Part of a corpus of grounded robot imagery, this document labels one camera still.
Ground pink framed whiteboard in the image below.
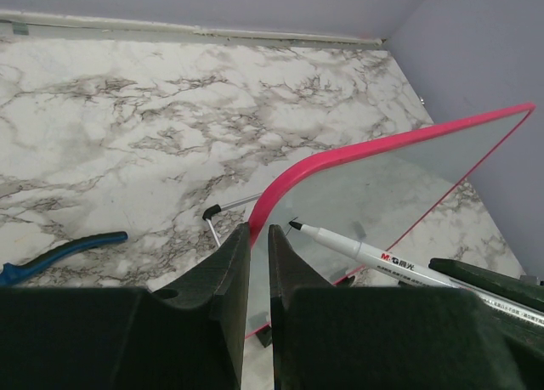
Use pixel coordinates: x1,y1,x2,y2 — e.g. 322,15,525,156
246,103,535,336

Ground left black whiteboard foot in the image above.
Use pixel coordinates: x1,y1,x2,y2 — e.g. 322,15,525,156
255,325,272,348

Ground aluminium table frame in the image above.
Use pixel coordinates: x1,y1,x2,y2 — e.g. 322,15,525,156
1,9,384,47

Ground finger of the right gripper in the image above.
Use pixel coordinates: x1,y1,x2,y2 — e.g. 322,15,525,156
428,258,544,312

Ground black whiteboard foot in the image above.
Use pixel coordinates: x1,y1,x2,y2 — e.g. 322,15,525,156
255,325,272,348
336,275,355,287

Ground right black whiteboard foot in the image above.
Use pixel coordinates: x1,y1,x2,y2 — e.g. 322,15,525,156
336,275,355,287

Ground blue handled pliers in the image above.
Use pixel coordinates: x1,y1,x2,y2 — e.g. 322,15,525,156
1,231,128,287

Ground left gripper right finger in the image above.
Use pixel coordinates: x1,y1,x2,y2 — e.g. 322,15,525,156
268,225,543,389

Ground white whiteboard marker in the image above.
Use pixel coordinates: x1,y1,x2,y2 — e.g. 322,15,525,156
289,220,543,327

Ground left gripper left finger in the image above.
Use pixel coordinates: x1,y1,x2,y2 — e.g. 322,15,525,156
1,223,250,389

